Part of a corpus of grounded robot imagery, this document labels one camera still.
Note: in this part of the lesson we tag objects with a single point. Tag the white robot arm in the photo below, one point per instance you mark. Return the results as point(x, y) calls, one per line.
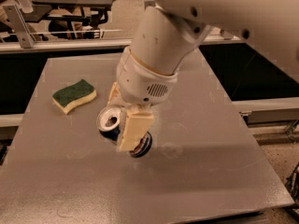
point(169, 30)

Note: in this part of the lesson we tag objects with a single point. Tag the grey metal rail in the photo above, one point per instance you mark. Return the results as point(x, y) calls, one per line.
point(101, 44)

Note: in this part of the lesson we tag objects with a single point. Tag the grey metal bracket left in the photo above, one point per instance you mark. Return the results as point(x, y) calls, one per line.
point(19, 26)

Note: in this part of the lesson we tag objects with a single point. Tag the green yellow sponge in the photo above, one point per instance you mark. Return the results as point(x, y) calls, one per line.
point(75, 95)

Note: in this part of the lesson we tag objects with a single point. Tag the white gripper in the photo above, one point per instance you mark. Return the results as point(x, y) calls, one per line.
point(140, 83)

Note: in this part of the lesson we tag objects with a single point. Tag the blue pepsi can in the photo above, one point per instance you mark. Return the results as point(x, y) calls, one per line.
point(108, 124)

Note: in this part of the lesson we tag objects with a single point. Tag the black desk in background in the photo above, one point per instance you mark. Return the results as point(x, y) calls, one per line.
point(92, 12)

